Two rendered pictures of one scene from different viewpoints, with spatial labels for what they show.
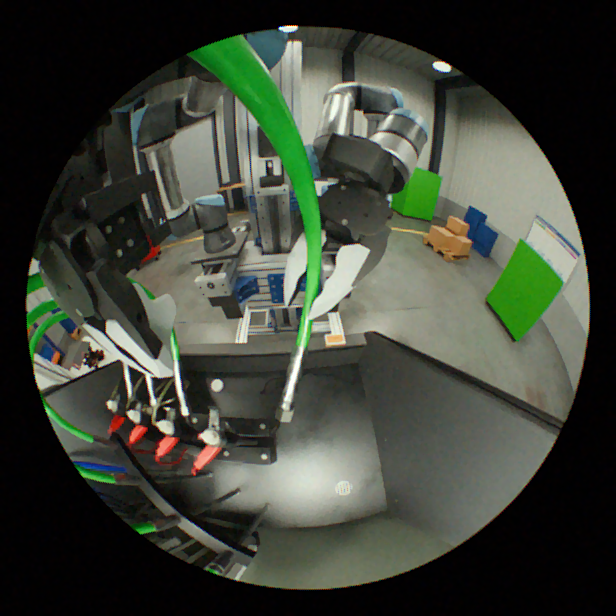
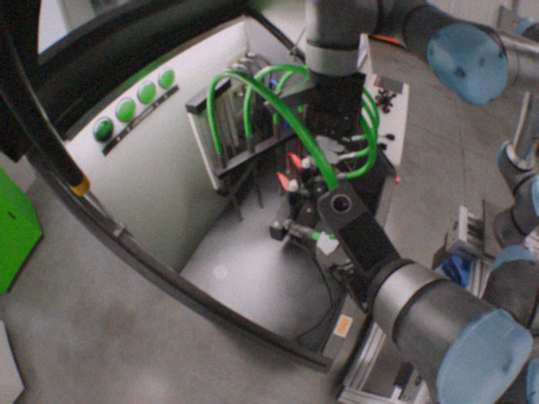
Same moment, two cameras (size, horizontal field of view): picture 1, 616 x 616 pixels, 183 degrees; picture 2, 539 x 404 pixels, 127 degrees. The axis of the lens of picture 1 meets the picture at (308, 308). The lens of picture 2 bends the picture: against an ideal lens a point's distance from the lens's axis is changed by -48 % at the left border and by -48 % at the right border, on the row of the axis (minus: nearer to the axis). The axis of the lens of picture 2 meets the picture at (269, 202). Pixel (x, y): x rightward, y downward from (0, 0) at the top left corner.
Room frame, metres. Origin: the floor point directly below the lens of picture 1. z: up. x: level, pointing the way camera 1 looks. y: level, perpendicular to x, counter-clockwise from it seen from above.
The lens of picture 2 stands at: (0.17, -0.20, 1.59)
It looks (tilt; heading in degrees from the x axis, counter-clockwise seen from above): 55 degrees down; 129
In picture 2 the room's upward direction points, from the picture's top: 7 degrees counter-clockwise
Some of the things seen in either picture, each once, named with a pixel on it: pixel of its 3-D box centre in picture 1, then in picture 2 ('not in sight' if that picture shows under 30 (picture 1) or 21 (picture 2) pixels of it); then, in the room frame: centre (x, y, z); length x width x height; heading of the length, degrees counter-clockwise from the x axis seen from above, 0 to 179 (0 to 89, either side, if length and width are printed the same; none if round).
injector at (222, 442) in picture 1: (239, 435); (296, 212); (0.00, 0.12, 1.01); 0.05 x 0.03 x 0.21; 6
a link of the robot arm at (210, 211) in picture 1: (209, 210); (534, 202); (0.66, 0.39, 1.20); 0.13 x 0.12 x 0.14; 124
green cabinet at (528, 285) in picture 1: (525, 290); not in sight; (1.02, -3.48, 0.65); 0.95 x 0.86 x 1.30; 13
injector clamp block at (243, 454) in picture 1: (209, 436); (307, 200); (-0.03, 0.24, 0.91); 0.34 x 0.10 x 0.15; 96
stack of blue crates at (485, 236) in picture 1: (479, 230); not in sight; (3.97, -5.34, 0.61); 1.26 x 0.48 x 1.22; 5
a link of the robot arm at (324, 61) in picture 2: not in sight; (333, 55); (0.05, 0.13, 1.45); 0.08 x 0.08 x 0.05
